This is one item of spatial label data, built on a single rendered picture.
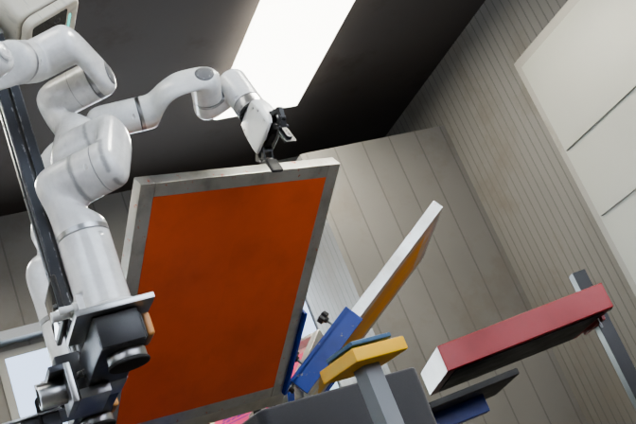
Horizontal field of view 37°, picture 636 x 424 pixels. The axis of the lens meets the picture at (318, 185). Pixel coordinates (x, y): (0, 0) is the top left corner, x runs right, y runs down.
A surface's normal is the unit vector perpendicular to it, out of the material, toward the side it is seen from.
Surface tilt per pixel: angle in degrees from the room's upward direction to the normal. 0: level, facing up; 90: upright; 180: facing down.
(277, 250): 148
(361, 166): 90
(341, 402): 91
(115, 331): 90
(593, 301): 90
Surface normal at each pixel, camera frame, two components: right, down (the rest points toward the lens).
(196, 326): 0.56, 0.47
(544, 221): -0.88, 0.19
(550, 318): 0.02, -0.37
